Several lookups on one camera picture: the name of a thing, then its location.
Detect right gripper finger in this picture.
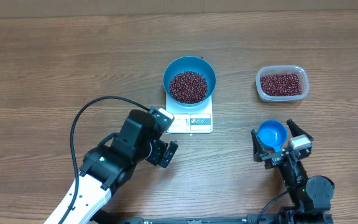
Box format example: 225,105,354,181
251,129,268,162
287,119,313,142

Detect blue plastic measuring scoop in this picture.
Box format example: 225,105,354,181
257,119,288,152

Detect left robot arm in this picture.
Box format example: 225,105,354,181
46,108,178,223

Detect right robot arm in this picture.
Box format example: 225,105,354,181
251,119,335,223

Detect white digital kitchen scale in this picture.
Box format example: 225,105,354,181
166,95,213,134

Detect red beans in bowl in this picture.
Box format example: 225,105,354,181
169,71,208,104

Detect teal metal bowl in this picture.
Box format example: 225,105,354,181
163,56,217,107

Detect red beans in container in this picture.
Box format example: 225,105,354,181
260,73,301,96

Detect clear plastic container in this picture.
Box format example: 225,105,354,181
255,65,310,103

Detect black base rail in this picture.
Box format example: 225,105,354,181
87,214,334,224

